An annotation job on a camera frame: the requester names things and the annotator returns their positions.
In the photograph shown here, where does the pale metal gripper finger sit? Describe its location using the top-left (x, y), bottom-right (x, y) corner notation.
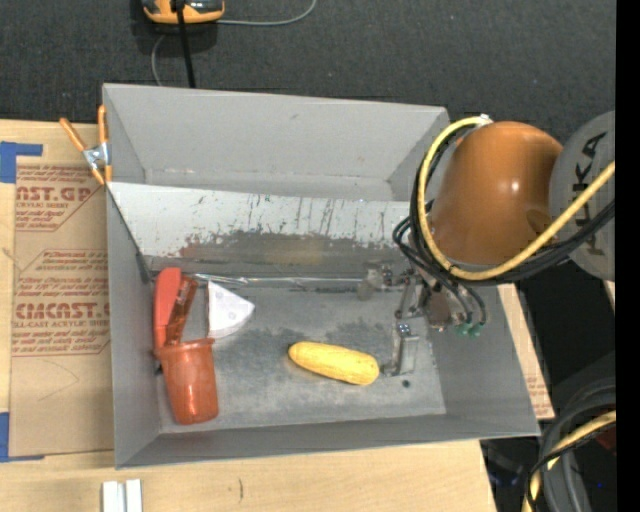
top-left (356, 266), bottom-right (397, 302)
top-left (383, 321), bottom-right (421, 378)

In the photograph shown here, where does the grey metal bin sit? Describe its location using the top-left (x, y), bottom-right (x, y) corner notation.
top-left (101, 83), bottom-right (542, 470)

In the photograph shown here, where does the orange translucent plastic cup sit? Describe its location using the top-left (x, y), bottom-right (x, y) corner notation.
top-left (154, 337), bottom-right (221, 426)

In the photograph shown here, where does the brown cardboard board red print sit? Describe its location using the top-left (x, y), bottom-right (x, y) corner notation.
top-left (0, 118), bottom-right (557, 462)

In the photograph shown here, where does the white wedge-shaped sponge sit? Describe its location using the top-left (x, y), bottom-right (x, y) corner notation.
top-left (206, 280), bottom-right (256, 341)

